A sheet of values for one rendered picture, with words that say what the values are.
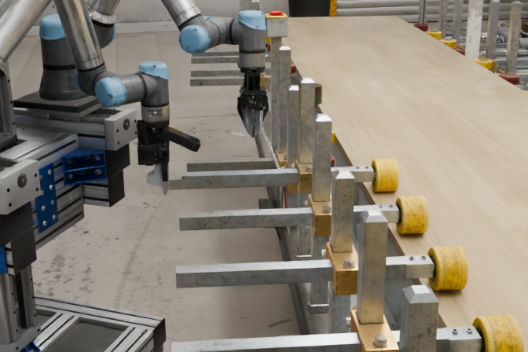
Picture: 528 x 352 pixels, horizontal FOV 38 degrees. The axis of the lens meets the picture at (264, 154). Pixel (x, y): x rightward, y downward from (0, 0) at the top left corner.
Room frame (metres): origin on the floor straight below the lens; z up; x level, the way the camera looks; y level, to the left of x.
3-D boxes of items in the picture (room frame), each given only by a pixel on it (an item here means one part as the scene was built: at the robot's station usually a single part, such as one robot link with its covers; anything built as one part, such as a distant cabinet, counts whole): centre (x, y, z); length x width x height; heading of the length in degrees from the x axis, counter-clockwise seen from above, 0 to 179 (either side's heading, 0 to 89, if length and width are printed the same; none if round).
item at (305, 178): (1.77, -0.10, 0.95); 0.13 x 0.06 x 0.05; 5
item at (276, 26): (2.55, -0.04, 1.18); 0.07 x 0.07 x 0.08; 5
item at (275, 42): (2.56, -0.04, 0.93); 0.05 x 0.05 x 0.45; 5
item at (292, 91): (2.05, -0.08, 0.86); 0.03 x 0.03 x 0.48; 5
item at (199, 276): (1.25, -0.09, 0.95); 0.50 x 0.04 x 0.04; 95
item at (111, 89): (1.92, 0.38, 1.12); 0.11 x 0.11 x 0.08; 41
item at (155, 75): (1.97, 0.29, 1.13); 0.09 x 0.08 x 0.11; 131
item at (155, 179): (1.96, 0.29, 0.86); 0.06 x 0.03 x 0.09; 94
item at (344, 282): (1.28, -0.14, 0.95); 0.13 x 0.06 x 0.05; 5
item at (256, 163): (2.25, 0.02, 0.80); 0.43 x 0.03 x 0.04; 95
